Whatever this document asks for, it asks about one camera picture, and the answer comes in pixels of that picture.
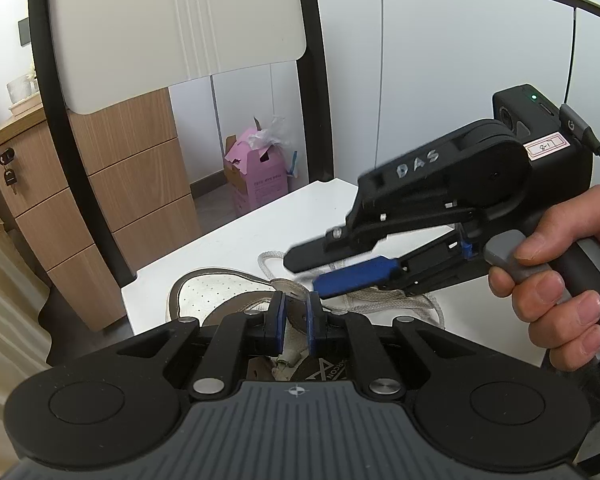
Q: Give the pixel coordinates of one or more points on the cream bed skirt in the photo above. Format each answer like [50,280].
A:
[5,310]

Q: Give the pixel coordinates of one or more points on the white shoelace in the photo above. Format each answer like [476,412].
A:
[390,301]

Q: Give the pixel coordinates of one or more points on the grey wall plate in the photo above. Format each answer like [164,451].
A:
[24,30]

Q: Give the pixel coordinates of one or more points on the glass cup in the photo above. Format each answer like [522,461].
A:
[19,89]

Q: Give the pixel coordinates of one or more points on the wooden bedside cabinet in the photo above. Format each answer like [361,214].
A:
[130,170]

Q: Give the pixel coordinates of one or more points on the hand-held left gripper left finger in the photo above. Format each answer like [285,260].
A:
[279,322]

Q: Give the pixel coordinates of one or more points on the cabinet keys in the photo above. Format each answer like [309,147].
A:
[9,172]

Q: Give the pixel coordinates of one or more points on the person's right hand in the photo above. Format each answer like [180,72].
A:
[570,310]

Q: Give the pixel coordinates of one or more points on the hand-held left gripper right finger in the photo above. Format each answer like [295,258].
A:
[312,325]

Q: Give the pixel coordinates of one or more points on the white chair with black frame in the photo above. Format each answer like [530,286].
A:
[180,20]

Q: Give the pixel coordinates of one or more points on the white and brown shoe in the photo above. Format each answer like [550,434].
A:
[210,295]

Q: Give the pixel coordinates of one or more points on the pink cardboard box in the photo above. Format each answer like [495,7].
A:
[260,180]

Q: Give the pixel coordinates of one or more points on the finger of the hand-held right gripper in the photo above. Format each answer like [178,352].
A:
[310,255]
[355,275]

